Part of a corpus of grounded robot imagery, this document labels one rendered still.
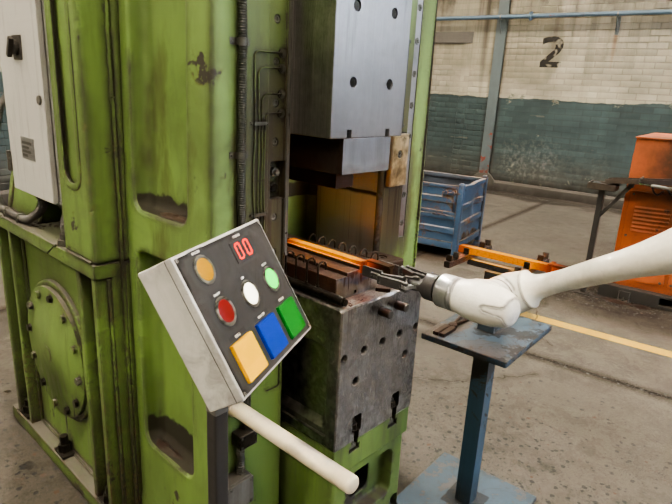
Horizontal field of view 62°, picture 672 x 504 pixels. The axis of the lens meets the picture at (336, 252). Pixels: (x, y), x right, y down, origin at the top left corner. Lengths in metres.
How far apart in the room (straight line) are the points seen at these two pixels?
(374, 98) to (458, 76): 8.19
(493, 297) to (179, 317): 0.74
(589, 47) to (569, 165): 1.65
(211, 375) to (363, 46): 0.90
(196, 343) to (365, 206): 1.03
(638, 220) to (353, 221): 3.22
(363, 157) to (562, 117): 7.66
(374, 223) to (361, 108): 0.50
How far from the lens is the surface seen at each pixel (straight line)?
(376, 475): 2.10
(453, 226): 5.24
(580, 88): 9.05
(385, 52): 1.58
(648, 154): 4.79
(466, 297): 1.40
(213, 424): 1.29
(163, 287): 1.01
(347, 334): 1.56
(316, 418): 1.76
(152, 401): 1.97
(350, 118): 1.48
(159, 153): 1.68
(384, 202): 1.87
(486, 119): 9.44
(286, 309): 1.21
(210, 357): 1.01
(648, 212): 4.81
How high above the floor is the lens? 1.49
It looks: 16 degrees down
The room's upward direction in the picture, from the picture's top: 3 degrees clockwise
